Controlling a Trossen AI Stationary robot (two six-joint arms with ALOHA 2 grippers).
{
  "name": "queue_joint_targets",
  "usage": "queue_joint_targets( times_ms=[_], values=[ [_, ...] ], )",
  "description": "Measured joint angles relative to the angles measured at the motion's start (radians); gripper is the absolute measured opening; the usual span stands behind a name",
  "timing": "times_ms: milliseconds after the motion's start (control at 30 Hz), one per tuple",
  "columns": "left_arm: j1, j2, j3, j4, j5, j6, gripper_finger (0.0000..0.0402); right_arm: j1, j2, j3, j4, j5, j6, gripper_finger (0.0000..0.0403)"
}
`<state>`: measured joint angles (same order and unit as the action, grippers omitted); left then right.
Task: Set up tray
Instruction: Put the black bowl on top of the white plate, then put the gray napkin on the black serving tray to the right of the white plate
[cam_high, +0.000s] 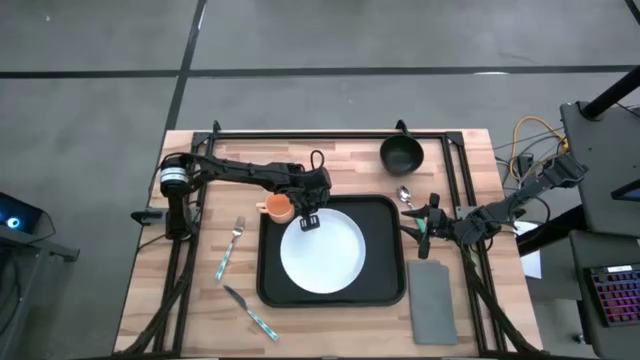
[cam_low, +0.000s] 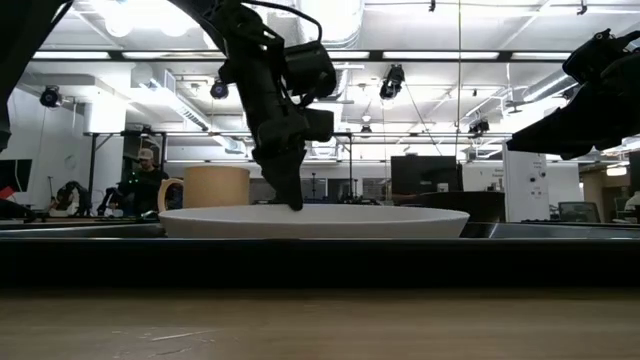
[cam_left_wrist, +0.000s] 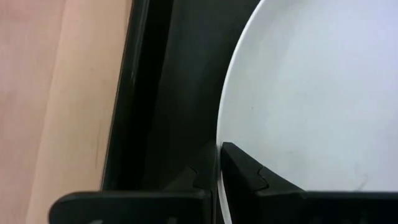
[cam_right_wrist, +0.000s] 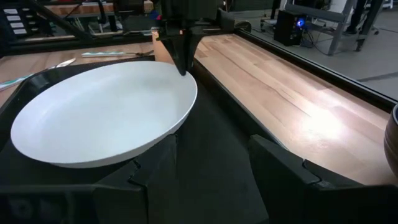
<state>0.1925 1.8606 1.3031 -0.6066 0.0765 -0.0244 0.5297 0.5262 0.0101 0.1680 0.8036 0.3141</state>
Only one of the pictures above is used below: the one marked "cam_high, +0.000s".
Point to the backlit keyboard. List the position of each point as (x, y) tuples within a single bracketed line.
[(617, 297)]

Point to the grey equipment stand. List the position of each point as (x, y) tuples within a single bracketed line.
[(30, 246)]

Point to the grey desk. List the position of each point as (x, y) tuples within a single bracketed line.
[(580, 300)]

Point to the black aluminium rig frame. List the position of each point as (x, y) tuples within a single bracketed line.
[(350, 135)]

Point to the grey cloth napkin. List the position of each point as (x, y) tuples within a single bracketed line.
[(432, 305)]

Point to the black pole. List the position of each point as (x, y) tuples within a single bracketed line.
[(612, 92)]

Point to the orange mug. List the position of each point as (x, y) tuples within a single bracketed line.
[(277, 210)]

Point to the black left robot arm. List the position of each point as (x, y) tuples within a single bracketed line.
[(240, 172)]

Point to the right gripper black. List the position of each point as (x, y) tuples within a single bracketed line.
[(441, 225)]

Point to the white round plate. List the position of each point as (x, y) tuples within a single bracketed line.
[(325, 255)]

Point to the dark screen device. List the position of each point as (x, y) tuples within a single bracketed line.
[(627, 192)]

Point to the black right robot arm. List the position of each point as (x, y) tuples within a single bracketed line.
[(500, 210)]

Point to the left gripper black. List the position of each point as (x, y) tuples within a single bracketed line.
[(312, 187)]

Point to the black desk leg bar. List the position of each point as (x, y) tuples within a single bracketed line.
[(550, 233)]

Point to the black desk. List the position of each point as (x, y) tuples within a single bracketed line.
[(605, 150)]

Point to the black bowl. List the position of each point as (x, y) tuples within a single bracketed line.
[(401, 155)]

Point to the black frame clamp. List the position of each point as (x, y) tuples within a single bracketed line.
[(216, 126), (401, 126)]

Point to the black device with blue light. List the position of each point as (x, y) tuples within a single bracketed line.
[(20, 212)]

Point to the black rectangular tray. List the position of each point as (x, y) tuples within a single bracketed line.
[(385, 280)]

